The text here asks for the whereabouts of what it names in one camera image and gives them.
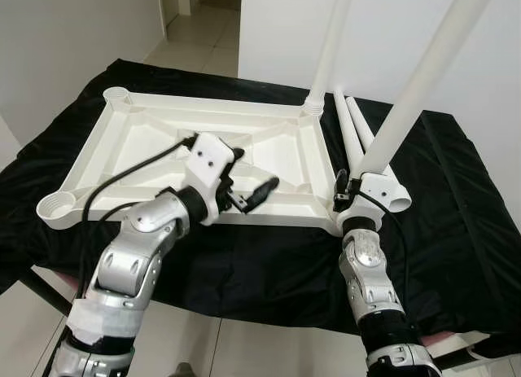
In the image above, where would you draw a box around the white plastic table top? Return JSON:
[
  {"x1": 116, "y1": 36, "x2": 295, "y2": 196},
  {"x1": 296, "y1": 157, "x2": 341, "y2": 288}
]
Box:
[{"x1": 37, "y1": 85, "x2": 347, "y2": 235}]

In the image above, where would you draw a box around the black table cloth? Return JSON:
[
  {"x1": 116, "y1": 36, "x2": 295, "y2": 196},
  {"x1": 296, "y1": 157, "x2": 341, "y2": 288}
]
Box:
[{"x1": 0, "y1": 58, "x2": 521, "y2": 357}]

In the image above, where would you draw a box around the black metal table leg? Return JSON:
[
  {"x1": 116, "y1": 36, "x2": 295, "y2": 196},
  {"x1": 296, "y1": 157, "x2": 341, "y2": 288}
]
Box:
[{"x1": 16, "y1": 267, "x2": 82, "y2": 317}]

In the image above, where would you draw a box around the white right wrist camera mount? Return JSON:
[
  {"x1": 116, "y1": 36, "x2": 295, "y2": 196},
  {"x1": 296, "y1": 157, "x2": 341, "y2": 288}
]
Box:
[{"x1": 338, "y1": 173, "x2": 392, "y2": 230}]

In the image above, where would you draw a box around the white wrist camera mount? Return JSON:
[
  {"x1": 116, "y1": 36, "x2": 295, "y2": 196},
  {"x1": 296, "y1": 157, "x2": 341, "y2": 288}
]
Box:
[
  {"x1": 183, "y1": 133, "x2": 237, "y2": 226},
  {"x1": 338, "y1": 173, "x2": 392, "y2": 230}
]

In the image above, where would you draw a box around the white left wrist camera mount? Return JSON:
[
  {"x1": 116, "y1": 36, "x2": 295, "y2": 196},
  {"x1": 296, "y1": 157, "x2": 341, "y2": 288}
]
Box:
[{"x1": 183, "y1": 133, "x2": 237, "y2": 226}]

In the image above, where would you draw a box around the white plastic frame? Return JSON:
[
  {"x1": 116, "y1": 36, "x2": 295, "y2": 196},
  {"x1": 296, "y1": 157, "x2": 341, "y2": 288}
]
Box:
[{"x1": 440, "y1": 332, "x2": 499, "y2": 368}]

